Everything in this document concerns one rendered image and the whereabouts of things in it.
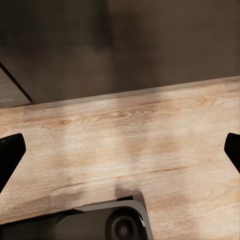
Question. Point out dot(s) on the dishwasher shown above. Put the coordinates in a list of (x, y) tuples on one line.
[(11, 92)]

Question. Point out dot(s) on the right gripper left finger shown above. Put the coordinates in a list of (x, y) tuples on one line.
[(12, 150)]

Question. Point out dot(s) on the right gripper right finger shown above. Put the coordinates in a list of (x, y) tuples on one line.
[(232, 149)]

